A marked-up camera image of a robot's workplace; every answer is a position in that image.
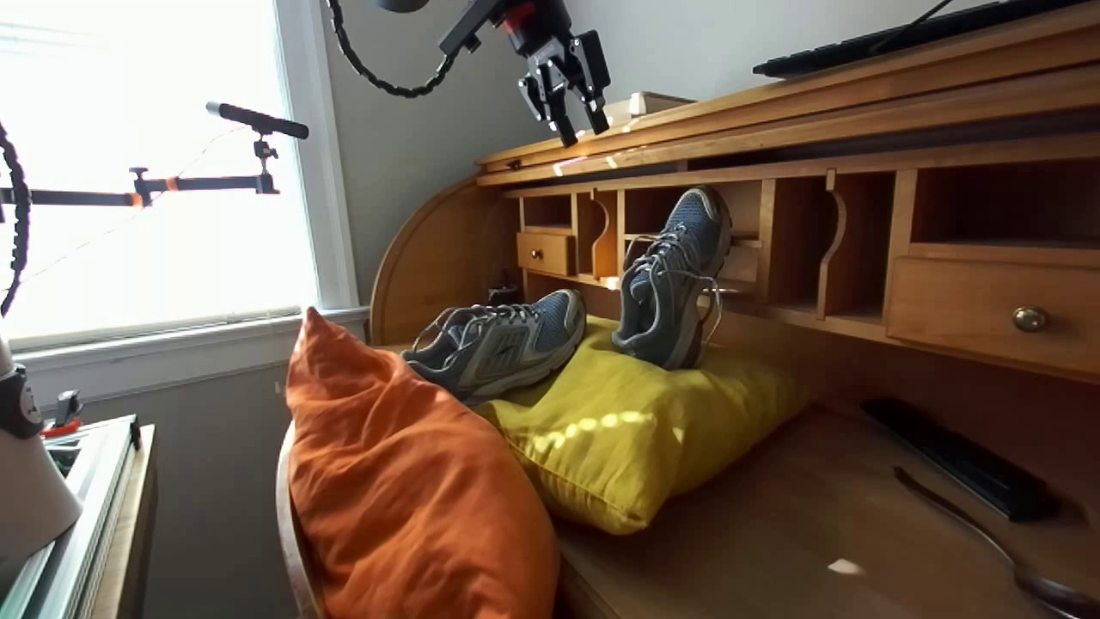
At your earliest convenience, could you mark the wooden roll-top desk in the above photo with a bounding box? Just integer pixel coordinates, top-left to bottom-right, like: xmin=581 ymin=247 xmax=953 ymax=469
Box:
xmin=367 ymin=0 xmax=1100 ymax=619

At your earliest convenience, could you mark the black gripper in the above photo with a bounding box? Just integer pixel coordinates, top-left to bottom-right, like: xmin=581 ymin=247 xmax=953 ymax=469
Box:
xmin=499 ymin=0 xmax=613 ymax=147

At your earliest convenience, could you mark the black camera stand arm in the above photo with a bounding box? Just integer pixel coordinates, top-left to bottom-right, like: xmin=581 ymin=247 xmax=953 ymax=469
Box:
xmin=0 ymin=100 xmax=311 ymax=214

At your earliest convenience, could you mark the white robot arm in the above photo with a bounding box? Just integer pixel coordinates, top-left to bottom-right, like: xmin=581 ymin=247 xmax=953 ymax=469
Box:
xmin=322 ymin=0 xmax=613 ymax=146

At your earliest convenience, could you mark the yellow pillow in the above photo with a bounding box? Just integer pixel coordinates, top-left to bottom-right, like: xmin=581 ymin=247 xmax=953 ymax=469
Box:
xmin=476 ymin=319 xmax=805 ymax=535

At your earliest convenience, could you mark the blue grey sneaker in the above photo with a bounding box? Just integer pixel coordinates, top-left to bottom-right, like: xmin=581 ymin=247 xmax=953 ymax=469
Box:
xmin=401 ymin=288 xmax=586 ymax=398
xmin=613 ymin=190 xmax=727 ymax=367

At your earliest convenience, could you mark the cream box on desk top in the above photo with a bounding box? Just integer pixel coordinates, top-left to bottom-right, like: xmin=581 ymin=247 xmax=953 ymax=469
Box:
xmin=604 ymin=92 xmax=693 ymax=126

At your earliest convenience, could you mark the metal spoon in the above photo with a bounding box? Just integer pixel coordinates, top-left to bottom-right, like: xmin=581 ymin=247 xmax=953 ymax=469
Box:
xmin=892 ymin=469 xmax=1100 ymax=619

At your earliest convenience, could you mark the black remote control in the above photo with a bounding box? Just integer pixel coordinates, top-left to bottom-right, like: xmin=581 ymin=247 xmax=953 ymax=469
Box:
xmin=862 ymin=396 xmax=1062 ymax=523

